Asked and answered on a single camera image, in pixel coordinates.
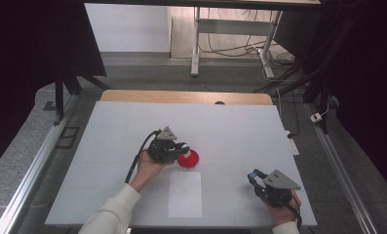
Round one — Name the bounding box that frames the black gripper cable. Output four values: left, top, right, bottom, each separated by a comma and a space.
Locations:
125, 129, 163, 185
285, 194, 303, 230

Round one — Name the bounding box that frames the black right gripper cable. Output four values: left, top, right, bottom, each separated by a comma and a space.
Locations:
285, 194, 303, 230

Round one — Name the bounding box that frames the large white board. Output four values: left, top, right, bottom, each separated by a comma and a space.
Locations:
44, 100, 318, 227

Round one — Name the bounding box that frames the white paper sheet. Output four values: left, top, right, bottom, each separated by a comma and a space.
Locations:
168, 171, 203, 218

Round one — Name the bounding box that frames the round red ink pad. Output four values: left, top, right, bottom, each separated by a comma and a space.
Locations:
176, 148, 201, 172

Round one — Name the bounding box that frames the person's left hand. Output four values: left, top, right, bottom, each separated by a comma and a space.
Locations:
129, 150, 175, 194

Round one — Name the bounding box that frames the wooden table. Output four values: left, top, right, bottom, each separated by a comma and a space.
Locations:
99, 89, 274, 106

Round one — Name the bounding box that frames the tangle of black floor cables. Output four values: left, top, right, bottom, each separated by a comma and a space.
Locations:
199, 8, 296, 67

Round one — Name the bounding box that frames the black power strip cable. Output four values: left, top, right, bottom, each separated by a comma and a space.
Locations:
277, 87, 301, 138

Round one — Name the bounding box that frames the aluminium rail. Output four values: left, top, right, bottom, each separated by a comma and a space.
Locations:
304, 102, 379, 234
0, 94, 80, 234

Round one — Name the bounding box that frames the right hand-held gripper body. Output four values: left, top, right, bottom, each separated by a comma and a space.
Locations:
252, 169, 302, 208

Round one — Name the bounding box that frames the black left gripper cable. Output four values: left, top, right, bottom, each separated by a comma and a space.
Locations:
125, 129, 163, 185

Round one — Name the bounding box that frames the white power strip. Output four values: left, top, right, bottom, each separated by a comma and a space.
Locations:
285, 130, 300, 156

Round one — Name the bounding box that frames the person's right hand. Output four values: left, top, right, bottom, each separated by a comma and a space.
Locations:
262, 189, 302, 227

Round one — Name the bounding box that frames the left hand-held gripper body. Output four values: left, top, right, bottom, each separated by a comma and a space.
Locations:
146, 126, 184, 164

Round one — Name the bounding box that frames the white-legged desk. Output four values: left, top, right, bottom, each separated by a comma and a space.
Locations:
83, 0, 322, 79

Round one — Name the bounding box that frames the black curtain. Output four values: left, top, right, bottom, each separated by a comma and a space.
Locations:
273, 0, 387, 203
0, 0, 107, 175

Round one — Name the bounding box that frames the black metal stand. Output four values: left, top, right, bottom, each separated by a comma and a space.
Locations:
253, 62, 332, 135
53, 72, 111, 127

